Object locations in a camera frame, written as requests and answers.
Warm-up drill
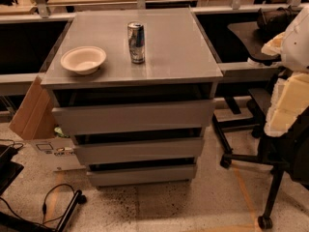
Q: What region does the grey drawer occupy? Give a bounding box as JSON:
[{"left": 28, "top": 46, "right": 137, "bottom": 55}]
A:
[
  {"left": 87, "top": 164, "right": 197, "bottom": 187},
  {"left": 52, "top": 100, "right": 215, "bottom": 135},
  {"left": 74, "top": 137, "right": 204, "bottom": 165}
]

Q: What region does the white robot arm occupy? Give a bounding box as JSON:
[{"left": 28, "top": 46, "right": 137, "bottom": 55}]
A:
[{"left": 262, "top": 6, "right": 309, "bottom": 137}]

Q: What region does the grey drawer cabinet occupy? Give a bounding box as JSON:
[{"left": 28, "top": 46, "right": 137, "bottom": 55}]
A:
[{"left": 42, "top": 9, "right": 222, "bottom": 173}]

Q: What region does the grey top drawer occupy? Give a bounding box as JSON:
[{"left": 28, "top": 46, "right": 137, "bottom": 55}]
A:
[{"left": 52, "top": 100, "right": 215, "bottom": 135}]

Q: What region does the grey bottom drawer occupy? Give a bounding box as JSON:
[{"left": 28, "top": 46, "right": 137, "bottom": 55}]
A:
[{"left": 87, "top": 164, "right": 197, "bottom": 187}]

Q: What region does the silver blue drink can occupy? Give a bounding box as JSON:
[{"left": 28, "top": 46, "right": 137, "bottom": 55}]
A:
[{"left": 127, "top": 21, "right": 145, "bottom": 64}]

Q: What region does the white paper bowl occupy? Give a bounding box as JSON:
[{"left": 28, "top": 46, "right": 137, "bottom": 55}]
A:
[{"left": 61, "top": 46, "right": 106, "bottom": 75}]

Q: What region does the black side table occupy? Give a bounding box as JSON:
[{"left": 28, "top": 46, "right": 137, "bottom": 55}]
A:
[{"left": 227, "top": 20, "right": 283, "bottom": 66}]

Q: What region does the white printed cardboard box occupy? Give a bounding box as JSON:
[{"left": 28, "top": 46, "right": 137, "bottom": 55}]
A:
[{"left": 29, "top": 137, "right": 84, "bottom": 171}]

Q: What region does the brown cardboard box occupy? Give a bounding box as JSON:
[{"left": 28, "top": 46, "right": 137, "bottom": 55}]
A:
[{"left": 9, "top": 76, "right": 56, "bottom": 140}]

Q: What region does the black office chair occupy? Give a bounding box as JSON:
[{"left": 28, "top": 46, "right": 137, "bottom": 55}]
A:
[{"left": 211, "top": 69, "right": 309, "bottom": 230}]

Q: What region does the dark headset on table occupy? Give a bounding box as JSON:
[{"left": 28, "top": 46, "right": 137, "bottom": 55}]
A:
[{"left": 257, "top": 7, "right": 298, "bottom": 35}]

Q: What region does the black cable on floor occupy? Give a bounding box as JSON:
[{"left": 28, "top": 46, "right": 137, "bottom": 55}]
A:
[{"left": 0, "top": 183, "right": 75, "bottom": 229}]

